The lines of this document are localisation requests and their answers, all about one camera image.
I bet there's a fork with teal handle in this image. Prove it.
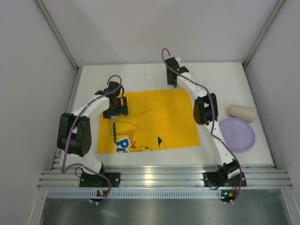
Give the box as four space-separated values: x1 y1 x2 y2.
112 116 117 144

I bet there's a yellow printed cloth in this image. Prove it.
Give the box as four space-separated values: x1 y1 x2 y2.
97 89 200 154

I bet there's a beige paper cup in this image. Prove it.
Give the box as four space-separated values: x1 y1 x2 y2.
228 105 257 123

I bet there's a lilac plate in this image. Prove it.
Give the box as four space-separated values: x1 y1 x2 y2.
219 117 255 153

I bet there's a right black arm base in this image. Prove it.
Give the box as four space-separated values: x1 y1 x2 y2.
202 172 241 188

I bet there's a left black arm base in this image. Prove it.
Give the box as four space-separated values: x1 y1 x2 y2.
79 172 121 188

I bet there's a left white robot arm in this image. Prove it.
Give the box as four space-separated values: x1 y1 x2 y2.
57 81 128 176

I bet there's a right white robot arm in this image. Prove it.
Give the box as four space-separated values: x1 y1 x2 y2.
163 57 241 182

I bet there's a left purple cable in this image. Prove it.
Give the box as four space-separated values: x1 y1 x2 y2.
60 75 123 204

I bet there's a purple cable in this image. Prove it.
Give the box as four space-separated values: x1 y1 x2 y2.
161 48 242 203
60 75 123 204

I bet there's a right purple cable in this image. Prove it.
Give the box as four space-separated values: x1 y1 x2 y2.
161 48 242 203

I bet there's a perforated cable tray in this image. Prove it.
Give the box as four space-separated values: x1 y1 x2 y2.
47 189 234 199

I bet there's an aluminium mounting rail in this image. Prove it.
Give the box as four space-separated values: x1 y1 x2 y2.
37 165 292 189

